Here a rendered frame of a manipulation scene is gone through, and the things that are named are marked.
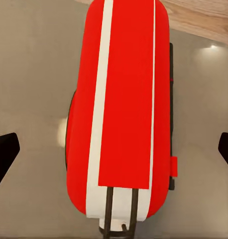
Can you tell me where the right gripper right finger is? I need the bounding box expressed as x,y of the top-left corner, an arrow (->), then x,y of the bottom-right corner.
218,132 -> 228,164

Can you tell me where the radio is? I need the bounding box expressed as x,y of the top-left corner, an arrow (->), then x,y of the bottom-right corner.
65,0 -> 178,239

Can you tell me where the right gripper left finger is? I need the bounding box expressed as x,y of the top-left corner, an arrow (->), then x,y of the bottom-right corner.
0,132 -> 20,182

